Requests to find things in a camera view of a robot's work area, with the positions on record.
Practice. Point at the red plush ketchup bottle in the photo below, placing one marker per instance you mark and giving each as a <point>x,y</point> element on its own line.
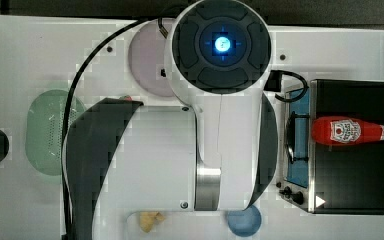
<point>345,131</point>

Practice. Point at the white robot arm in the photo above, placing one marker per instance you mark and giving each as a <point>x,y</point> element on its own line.
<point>214,149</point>

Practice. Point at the black toaster oven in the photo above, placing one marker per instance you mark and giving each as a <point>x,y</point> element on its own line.
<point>336,179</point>

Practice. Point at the pink strawberry toy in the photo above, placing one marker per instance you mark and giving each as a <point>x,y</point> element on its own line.
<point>126,98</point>

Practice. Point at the pink round plate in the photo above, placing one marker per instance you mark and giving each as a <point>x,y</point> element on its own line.
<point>146,60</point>

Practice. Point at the tan plush croissant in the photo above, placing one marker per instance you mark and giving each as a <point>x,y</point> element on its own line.
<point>147,220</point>

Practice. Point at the blue bowl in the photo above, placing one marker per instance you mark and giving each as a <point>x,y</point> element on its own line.
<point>244,223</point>

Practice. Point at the green perforated tray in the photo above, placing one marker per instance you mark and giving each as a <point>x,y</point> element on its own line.
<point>44,129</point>

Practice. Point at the oven door handle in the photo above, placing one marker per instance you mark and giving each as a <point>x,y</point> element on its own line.
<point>290,137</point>

